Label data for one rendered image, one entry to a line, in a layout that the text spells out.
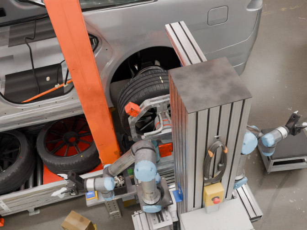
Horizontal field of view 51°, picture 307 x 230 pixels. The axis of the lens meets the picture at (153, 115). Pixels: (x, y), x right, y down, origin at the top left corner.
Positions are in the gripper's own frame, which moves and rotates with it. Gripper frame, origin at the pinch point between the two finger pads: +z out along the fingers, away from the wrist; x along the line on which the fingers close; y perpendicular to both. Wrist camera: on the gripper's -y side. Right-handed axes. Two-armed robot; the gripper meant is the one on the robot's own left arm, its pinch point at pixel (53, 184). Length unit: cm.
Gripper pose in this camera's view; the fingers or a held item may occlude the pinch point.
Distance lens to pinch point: 204.1
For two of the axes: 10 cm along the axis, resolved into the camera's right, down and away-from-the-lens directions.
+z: -10.0, 0.6, 0.5
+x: 0.0, -6.5, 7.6
